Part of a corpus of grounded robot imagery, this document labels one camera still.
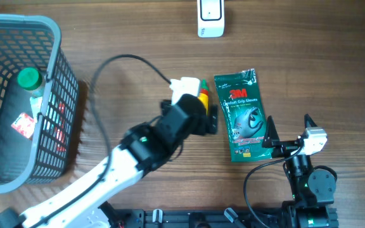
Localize green-lid spice jar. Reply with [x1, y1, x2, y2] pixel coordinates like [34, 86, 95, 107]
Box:
[17, 67, 46, 98]

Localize green 3M gloves packet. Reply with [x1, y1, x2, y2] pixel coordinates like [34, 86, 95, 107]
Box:
[214, 68, 272, 162]

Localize white barcode scanner box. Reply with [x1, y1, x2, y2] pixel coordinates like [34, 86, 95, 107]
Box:
[197, 0, 225, 38]

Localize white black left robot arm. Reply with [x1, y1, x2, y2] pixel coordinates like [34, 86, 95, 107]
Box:
[0, 94, 218, 227]

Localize mint green tissue packet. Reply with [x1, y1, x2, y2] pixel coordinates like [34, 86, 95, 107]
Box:
[30, 97, 42, 122]

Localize grey plastic mesh basket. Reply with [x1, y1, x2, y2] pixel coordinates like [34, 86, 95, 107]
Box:
[0, 15, 79, 194]

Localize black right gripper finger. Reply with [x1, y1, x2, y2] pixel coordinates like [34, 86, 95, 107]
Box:
[304, 114, 317, 128]
[262, 115, 280, 148]

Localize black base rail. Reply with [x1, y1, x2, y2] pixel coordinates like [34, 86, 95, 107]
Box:
[99, 202, 340, 228]

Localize orange tissue packet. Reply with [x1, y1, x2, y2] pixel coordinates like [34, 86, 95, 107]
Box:
[11, 113, 36, 139]

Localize red chili sauce bottle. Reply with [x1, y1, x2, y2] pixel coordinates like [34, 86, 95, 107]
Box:
[198, 79, 209, 114]

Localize black right camera cable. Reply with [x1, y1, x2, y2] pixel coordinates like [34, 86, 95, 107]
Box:
[243, 144, 305, 228]

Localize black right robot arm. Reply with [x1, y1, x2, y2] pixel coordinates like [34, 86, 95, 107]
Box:
[262, 114, 339, 228]

